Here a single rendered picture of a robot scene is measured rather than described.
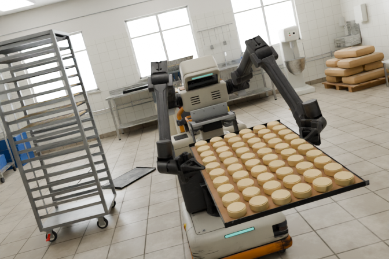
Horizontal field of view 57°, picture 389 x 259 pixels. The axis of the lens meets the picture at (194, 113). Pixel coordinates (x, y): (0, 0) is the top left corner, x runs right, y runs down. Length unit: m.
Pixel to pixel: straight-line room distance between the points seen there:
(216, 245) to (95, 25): 6.42
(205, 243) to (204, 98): 0.86
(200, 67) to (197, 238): 1.02
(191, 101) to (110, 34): 6.04
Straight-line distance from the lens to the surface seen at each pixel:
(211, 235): 2.29
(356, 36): 8.33
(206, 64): 2.04
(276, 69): 1.63
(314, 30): 8.62
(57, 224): 3.64
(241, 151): 1.29
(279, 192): 1.02
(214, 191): 1.12
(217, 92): 2.09
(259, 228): 2.32
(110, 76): 8.00
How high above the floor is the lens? 1.36
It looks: 9 degrees down
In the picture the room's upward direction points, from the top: 14 degrees counter-clockwise
